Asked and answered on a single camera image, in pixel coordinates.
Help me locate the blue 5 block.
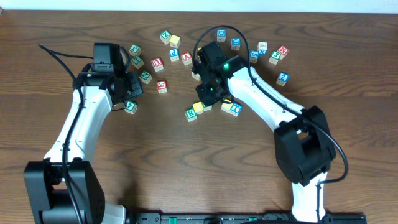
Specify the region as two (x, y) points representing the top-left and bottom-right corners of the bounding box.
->
(249, 50), (259, 63)

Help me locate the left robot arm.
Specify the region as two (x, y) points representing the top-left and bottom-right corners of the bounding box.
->
(24, 72), (143, 223)

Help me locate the green J block right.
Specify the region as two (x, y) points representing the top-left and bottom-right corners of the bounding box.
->
(269, 51), (281, 65)

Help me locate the green R block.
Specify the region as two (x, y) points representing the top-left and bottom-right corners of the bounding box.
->
(185, 108), (197, 122)

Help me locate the red A block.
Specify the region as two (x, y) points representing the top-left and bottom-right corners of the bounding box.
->
(181, 52), (192, 66)

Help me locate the blue D block right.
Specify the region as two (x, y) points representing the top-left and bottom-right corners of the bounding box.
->
(231, 37), (241, 50)

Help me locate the blue 2 block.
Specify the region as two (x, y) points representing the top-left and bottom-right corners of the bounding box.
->
(276, 72), (289, 86)

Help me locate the green J block left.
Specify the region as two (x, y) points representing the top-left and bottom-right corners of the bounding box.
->
(129, 44), (142, 57)

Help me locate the blue d block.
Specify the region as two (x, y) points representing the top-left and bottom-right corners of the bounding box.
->
(216, 29), (226, 42)
(231, 37), (241, 50)

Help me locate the green Z block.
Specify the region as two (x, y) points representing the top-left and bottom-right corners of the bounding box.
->
(160, 30), (172, 45)

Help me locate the red U block left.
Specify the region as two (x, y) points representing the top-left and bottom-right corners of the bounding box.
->
(151, 57), (164, 72)

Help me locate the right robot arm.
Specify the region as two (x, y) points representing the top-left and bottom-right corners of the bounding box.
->
(193, 63), (336, 222)

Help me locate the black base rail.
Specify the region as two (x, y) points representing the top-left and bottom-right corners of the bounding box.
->
(125, 213), (367, 224)

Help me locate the black cable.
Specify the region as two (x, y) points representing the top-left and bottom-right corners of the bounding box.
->
(39, 43), (94, 224)
(192, 24), (349, 222)

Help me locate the yellow block centre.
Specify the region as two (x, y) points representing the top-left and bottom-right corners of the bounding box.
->
(192, 72), (201, 81)

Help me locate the red E block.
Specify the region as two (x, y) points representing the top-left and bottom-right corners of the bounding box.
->
(157, 80), (167, 94)

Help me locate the green L block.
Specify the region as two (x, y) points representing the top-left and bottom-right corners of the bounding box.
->
(131, 55), (144, 69)

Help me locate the blue T block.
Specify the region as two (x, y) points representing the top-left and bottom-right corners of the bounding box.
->
(229, 103), (242, 116)

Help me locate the right black cable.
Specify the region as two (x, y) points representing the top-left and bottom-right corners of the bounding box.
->
(192, 24), (349, 222)

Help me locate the green 4 block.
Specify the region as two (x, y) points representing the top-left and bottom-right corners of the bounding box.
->
(124, 101), (137, 114)

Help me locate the red M block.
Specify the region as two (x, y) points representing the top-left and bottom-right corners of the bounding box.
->
(277, 45), (289, 60)

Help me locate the blue D block top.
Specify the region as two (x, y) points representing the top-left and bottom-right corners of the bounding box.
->
(216, 29), (226, 42)

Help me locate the blue P block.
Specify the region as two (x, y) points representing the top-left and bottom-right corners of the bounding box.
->
(169, 48), (180, 62)

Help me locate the blue X block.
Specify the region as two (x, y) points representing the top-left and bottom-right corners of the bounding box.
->
(257, 42), (268, 55)

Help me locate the green B block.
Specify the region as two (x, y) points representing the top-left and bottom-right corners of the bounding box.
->
(203, 105), (212, 111)

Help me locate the green j block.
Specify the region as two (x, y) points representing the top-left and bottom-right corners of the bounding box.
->
(269, 51), (281, 65)
(129, 44), (142, 57)

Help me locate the yellow block top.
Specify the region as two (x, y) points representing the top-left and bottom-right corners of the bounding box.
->
(169, 35), (181, 49)

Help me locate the yellow O block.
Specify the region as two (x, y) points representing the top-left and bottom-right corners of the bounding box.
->
(221, 99), (233, 113)
(192, 102), (204, 114)

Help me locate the left black cable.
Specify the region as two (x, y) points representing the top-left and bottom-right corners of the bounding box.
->
(39, 43), (94, 224)

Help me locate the green N block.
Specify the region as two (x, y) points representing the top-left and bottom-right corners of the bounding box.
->
(139, 70), (152, 85)

